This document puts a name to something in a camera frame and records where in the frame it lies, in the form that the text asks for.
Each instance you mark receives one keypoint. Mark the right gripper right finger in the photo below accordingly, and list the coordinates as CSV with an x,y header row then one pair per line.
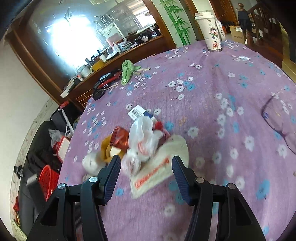
x,y
236,220

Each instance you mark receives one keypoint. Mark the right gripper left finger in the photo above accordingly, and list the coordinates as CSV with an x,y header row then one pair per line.
x,y
56,221

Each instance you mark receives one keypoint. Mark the red mesh trash basket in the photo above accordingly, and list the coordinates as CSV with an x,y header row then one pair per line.
x,y
48,180

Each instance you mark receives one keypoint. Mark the small knotted plastic bag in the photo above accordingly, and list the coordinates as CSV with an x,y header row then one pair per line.
x,y
93,163

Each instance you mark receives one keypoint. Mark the white striped plastic bag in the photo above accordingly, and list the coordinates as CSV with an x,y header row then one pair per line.
x,y
158,168

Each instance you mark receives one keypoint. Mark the red snack wrapper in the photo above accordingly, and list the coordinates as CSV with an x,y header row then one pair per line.
x,y
119,138

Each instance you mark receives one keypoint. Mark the blue white medicine box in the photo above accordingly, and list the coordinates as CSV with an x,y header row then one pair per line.
x,y
138,111

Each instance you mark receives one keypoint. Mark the red white lidded box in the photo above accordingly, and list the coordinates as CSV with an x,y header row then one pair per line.
x,y
61,148

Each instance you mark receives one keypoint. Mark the clear plastic bag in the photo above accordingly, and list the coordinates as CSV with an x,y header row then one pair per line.
x,y
55,136

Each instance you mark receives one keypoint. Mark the purple floral tablecloth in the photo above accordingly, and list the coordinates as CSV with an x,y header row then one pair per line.
x,y
214,101

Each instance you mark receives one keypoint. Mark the wooden counter ledge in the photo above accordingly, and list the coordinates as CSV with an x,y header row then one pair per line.
x,y
83,91

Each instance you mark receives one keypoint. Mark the black pouch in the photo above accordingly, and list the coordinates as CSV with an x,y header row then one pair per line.
x,y
97,94

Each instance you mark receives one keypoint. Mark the green cloth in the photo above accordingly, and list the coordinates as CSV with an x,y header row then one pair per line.
x,y
127,69

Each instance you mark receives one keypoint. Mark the cardboard box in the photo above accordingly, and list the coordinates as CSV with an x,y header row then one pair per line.
x,y
237,34

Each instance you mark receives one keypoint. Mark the small white bottle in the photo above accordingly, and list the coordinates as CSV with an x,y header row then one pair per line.
x,y
220,30

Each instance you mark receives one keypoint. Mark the white cartoon tumbler cup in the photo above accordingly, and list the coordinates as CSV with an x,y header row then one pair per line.
x,y
208,26

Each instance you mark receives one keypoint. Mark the purple frame eyeglasses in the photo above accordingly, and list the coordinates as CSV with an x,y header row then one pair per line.
x,y
279,114

